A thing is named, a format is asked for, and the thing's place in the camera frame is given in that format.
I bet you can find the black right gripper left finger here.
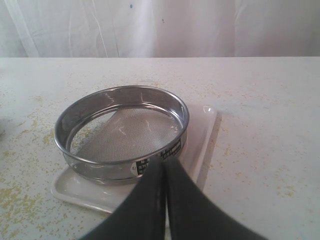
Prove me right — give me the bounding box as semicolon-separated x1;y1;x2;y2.
81;156;166;240

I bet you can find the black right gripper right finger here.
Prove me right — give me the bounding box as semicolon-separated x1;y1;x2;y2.
164;156;266;240

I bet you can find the round stainless steel sieve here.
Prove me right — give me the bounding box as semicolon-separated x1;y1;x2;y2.
54;85;190;184

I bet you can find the white square plastic tray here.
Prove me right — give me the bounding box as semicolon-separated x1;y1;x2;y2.
51;104;217;213

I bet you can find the white backdrop curtain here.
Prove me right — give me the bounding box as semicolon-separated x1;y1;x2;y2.
0;0;320;58

